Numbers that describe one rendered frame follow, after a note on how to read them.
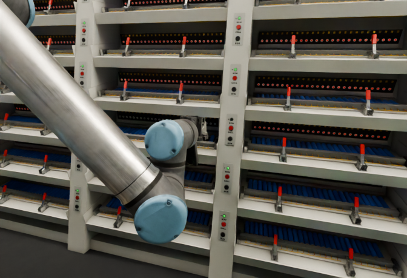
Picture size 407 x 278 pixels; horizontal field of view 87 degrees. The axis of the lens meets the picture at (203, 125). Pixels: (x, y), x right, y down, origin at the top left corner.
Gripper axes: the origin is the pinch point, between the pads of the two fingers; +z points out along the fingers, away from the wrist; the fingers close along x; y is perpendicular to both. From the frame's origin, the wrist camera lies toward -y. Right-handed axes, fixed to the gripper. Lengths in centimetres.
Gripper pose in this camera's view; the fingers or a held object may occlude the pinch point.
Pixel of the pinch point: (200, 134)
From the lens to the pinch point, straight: 85.1
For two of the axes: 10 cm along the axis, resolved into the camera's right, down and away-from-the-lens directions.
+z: 2.4, -0.6, 9.7
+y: 0.6, -10.0, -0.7
